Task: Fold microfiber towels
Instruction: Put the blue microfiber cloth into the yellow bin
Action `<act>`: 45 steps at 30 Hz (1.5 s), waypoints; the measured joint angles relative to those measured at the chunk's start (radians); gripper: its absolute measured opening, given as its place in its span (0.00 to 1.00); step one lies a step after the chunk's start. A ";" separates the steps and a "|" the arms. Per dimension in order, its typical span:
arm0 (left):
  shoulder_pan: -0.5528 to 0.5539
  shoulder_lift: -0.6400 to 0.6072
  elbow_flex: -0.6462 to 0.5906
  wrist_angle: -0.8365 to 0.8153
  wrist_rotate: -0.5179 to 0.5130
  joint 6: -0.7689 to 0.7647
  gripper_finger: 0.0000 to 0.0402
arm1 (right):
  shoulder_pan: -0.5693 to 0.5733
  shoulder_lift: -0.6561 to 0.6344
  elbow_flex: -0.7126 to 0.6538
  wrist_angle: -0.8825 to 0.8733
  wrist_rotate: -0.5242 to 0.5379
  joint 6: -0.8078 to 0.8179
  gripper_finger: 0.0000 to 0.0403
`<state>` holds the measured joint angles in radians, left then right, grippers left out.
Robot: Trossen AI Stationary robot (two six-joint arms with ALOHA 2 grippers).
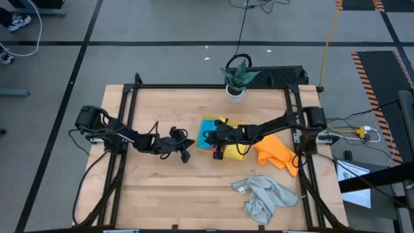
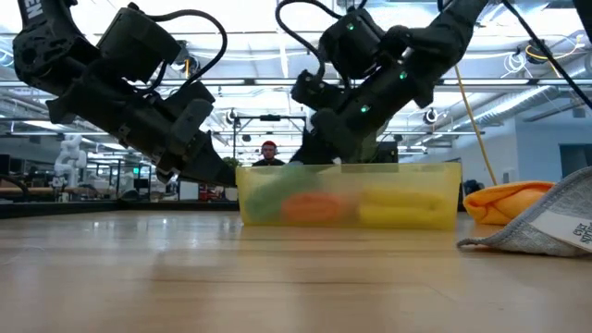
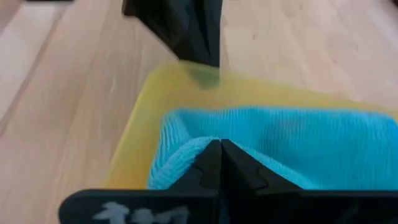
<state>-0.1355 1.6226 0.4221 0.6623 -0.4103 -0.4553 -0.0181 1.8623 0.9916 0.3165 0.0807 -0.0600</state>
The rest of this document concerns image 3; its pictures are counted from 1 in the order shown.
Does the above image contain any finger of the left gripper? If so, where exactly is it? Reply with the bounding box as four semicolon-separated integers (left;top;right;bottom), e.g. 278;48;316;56
198;0;223;68
122;0;213;65

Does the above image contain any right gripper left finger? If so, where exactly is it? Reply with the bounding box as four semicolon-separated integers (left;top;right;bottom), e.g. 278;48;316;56
58;139;222;224

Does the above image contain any yellow plastic bin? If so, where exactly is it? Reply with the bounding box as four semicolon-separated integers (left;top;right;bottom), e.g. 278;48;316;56
104;61;398;190

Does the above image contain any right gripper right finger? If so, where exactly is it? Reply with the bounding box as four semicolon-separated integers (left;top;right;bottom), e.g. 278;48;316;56
221;138;398;224

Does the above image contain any blue microfiber towel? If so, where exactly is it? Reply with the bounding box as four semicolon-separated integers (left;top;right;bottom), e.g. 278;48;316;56
146;106;398;191

